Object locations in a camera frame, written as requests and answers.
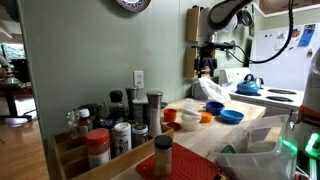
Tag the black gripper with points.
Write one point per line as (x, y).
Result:
(208, 59)

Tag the orange small cup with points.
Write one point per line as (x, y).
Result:
(206, 117)

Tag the blue bowl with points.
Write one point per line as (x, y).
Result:
(232, 116)

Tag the red-orange small cup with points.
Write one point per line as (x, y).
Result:
(170, 115)

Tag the blue tea kettle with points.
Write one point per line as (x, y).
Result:
(247, 87)

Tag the white electric stove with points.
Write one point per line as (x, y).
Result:
(263, 96)

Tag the black hanging frying pan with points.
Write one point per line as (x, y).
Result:
(247, 18)

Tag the tall steel pepper mill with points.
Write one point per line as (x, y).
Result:
(154, 113)

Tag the black stove burner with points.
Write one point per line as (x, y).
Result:
(279, 98)
(282, 91)

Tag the white paper on refrigerator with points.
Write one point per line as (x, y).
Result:
(280, 41)

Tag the short steel canister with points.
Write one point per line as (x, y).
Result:
(138, 110)

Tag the white refrigerator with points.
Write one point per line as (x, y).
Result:
(286, 66)

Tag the dark-topped steel mill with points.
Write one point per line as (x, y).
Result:
(130, 96)

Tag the dark-lidded glass jar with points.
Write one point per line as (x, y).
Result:
(139, 135)

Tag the red cloth mat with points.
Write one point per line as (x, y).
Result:
(186, 165)

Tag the black-lidded spice jar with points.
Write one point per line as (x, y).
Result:
(163, 156)

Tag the clear plastic storage bin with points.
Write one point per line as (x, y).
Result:
(260, 153)

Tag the black-capped dark bottle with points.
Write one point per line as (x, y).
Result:
(116, 106)

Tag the blue paper on refrigerator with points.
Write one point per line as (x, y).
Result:
(306, 35)

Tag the white printed shaker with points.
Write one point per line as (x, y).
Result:
(122, 138)

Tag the red-lidded spice jar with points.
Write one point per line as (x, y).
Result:
(98, 148)

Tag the white-capped brown bottle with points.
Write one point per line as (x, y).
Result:
(84, 123)

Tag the clear glass bottle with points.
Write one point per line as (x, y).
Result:
(72, 121)

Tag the wooden spice tray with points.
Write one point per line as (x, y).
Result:
(100, 171)

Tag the dark wooden table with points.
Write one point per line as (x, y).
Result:
(11, 90)

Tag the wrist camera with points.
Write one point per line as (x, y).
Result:
(216, 46)

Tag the white wall power outlet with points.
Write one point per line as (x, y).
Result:
(138, 79)

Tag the decorative wall plate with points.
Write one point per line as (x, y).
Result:
(133, 4)

